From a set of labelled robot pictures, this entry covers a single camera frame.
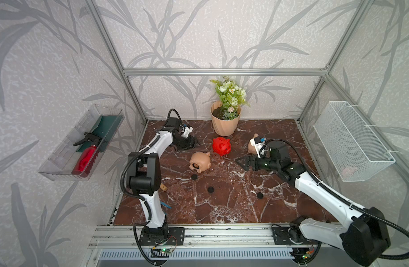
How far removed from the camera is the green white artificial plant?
0.95 meters

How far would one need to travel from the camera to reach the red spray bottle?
0.57 meters

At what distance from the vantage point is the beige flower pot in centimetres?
101

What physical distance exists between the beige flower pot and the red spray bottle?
61 cm
